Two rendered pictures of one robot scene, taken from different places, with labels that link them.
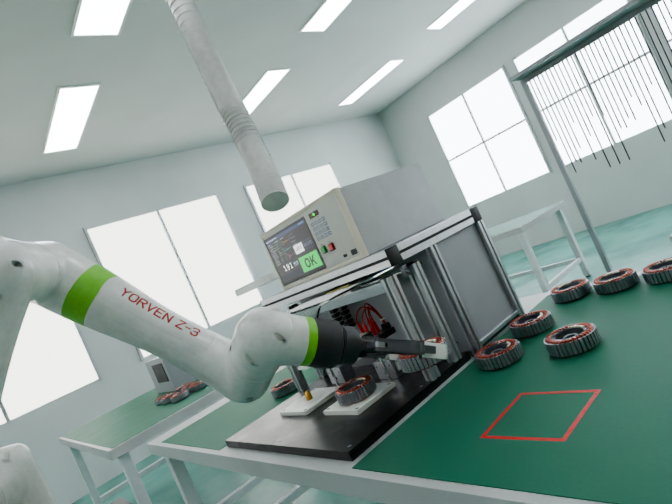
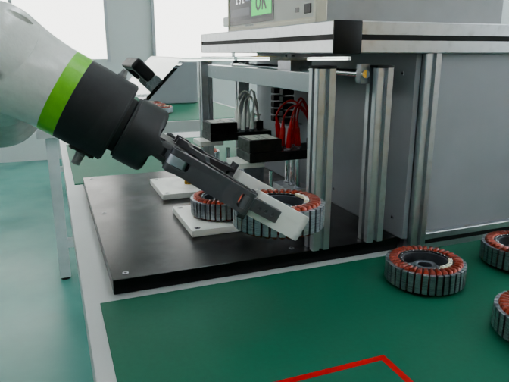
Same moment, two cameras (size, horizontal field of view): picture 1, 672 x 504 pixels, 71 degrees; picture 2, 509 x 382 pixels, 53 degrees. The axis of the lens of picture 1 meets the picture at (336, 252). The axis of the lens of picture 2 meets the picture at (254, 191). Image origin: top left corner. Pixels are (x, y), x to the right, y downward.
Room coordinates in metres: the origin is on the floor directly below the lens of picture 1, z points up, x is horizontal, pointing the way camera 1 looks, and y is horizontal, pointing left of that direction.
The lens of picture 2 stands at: (0.43, -0.24, 1.07)
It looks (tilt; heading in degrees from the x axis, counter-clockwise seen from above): 15 degrees down; 18
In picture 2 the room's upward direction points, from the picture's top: straight up
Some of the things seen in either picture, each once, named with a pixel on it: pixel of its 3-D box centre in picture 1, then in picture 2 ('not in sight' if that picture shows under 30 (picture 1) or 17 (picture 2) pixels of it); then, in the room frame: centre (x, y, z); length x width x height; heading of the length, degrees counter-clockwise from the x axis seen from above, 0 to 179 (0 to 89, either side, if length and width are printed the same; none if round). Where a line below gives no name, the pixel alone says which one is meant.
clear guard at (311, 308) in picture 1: (328, 307); (228, 74); (1.26, 0.08, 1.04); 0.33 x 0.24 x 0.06; 130
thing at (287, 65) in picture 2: not in sight; (294, 65); (1.43, 0.01, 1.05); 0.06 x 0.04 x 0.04; 40
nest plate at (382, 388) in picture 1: (359, 398); (221, 216); (1.28, 0.10, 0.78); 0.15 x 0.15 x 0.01; 40
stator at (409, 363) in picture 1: (423, 354); (278, 212); (1.01, -0.08, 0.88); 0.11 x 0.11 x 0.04
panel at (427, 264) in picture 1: (370, 318); (314, 124); (1.53, -0.01, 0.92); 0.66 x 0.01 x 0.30; 40
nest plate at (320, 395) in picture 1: (310, 400); (188, 186); (1.46, 0.26, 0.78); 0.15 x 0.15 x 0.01; 40
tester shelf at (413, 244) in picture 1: (362, 263); (344, 42); (1.57, -0.06, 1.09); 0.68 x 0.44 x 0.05; 40
